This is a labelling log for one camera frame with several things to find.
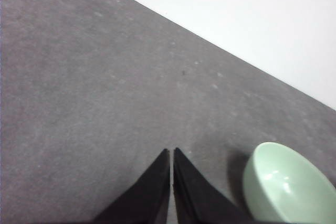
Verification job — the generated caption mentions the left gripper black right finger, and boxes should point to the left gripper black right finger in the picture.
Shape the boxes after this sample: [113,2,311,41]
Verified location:
[172,147,253,224]

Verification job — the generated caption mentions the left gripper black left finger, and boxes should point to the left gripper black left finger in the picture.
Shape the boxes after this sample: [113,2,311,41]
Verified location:
[93,148,171,224]

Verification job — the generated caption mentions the green bowl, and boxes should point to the green bowl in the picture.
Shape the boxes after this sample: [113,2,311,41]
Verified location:
[241,142,336,224]

